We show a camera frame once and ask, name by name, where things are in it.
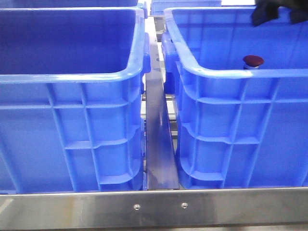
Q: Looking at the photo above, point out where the blue crate at left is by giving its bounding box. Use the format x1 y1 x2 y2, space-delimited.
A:
0 7 151 194

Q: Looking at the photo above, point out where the red mushroom push button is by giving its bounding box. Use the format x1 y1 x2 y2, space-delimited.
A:
243 55 265 70

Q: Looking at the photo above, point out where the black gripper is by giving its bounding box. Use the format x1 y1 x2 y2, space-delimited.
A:
251 0 308 26

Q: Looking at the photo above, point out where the steel front shelf rail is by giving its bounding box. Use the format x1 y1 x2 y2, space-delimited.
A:
0 187 308 230

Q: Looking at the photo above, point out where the grey metal divider rail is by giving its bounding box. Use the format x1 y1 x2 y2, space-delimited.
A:
145 17 180 190

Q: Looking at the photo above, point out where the far blue ribbed crate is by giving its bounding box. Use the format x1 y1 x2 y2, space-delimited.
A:
150 0 222 16

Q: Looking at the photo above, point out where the large blue plastic crate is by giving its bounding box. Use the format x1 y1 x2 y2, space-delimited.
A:
162 6 308 189

